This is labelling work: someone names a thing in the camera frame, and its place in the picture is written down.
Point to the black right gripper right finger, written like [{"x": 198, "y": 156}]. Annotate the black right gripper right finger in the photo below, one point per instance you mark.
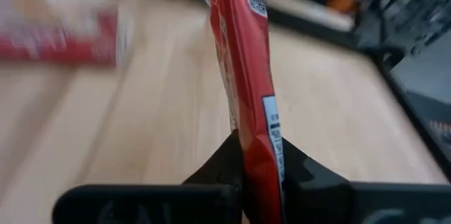
[{"x": 352, "y": 203}]

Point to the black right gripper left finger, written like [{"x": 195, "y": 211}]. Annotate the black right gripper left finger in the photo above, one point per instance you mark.
[{"x": 158, "y": 204}]

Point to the red popcorn bag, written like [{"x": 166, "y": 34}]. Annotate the red popcorn bag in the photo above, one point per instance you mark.
[
  {"x": 70, "y": 46},
  {"x": 246, "y": 58}
]

